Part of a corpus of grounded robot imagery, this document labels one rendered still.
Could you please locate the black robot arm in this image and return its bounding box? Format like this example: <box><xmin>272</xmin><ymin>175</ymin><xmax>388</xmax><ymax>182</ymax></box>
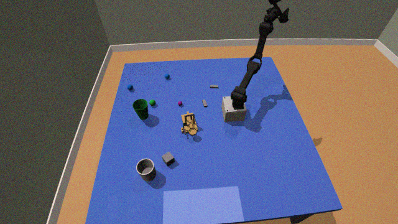
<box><xmin>231</xmin><ymin>6</ymin><xmax>275</xmax><ymax>110</ymax></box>

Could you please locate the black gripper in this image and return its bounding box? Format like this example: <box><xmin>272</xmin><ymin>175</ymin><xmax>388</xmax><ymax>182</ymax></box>
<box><xmin>268</xmin><ymin>0</ymin><xmax>289</xmax><ymax>23</ymax></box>

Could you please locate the grey cup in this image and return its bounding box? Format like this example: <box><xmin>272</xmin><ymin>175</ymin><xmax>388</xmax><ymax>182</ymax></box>
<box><xmin>136</xmin><ymin>159</ymin><xmax>156</xmax><ymax>182</ymax></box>

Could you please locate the green cup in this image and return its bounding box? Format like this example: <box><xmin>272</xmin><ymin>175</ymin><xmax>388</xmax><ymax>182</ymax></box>
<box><xmin>132</xmin><ymin>99</ymin><xmax>149</xmax><ymax>120</ymax></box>

